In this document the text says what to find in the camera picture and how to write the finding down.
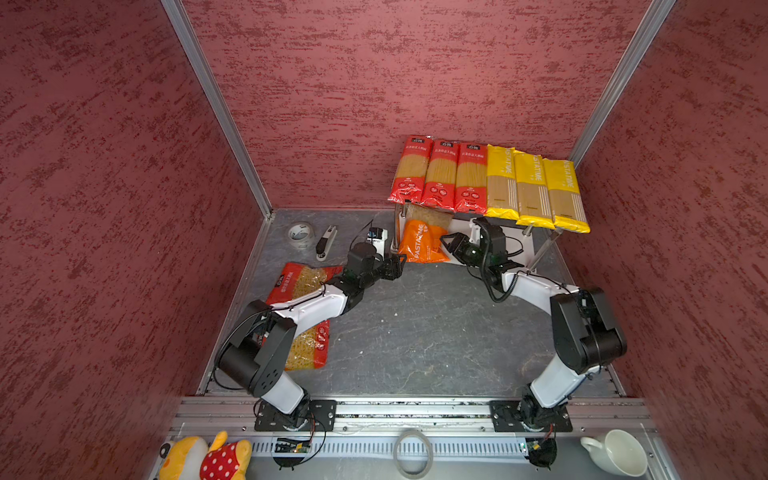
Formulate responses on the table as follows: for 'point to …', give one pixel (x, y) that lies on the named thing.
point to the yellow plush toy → (191, 458)
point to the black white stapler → (325, 242)
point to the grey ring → (428, 464)
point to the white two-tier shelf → (521, 237)
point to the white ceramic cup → (621, 452)
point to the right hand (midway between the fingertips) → (439, 245)
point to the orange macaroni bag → (422, 231)
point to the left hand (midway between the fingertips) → (399, 260)
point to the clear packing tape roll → (300, 236)
